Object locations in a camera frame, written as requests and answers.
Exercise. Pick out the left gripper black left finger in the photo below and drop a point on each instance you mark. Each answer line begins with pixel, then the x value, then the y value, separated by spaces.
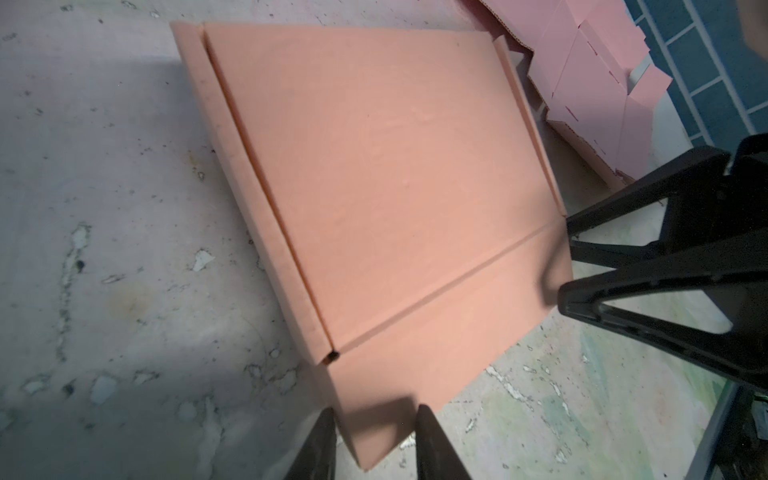
pixel 316 459

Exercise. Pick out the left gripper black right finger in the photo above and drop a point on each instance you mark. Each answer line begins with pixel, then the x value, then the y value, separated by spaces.
pixel 436 458

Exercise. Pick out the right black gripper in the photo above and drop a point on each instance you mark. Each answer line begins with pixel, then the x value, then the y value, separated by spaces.
pixel 713 237

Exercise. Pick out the orange paper box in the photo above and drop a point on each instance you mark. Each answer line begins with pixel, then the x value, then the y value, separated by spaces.
pixel 398 193

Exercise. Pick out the pink flat paper box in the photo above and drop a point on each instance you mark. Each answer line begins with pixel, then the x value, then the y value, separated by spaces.
pixel 583 54

